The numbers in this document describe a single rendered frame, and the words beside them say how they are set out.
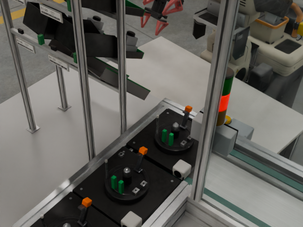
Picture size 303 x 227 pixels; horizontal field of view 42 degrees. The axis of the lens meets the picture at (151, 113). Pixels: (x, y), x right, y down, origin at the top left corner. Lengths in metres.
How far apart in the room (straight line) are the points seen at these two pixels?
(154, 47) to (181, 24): 2.02
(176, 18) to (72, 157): 2.89
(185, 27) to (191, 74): 2.16
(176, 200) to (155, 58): 0.93
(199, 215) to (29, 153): 0.67
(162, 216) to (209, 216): 0.15
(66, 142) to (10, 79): 1.92
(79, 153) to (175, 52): 0.80
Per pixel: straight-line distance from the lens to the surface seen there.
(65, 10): 1.09
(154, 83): 1.82
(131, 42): 1.36
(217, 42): 0.87
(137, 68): 1.91
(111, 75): 1.33
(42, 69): 3.48
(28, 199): 1.41
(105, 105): 1.70
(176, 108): 1.54
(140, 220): 1.16
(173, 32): 3.93
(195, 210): 1.28
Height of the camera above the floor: 1.96
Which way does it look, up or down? 42 degrees down
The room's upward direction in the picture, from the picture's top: 2 degrees clockwise
